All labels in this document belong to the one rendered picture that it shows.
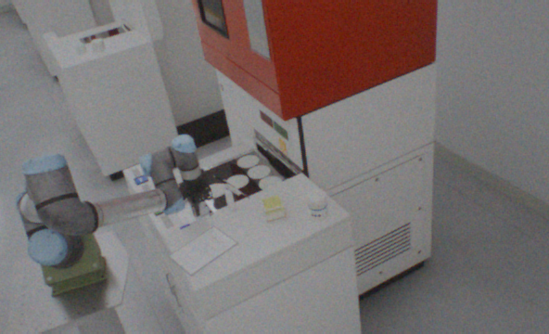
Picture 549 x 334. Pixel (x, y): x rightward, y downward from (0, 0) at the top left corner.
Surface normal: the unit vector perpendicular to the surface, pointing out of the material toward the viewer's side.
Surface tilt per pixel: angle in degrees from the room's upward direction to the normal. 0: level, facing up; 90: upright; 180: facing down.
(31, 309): 0
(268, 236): 0
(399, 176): 90
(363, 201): 90
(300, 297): 90
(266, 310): 90
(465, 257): 0
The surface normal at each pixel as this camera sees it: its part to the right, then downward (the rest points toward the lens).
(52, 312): -0.15, -0.82
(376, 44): 0.47, 0.44
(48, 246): 0.15, -0.04
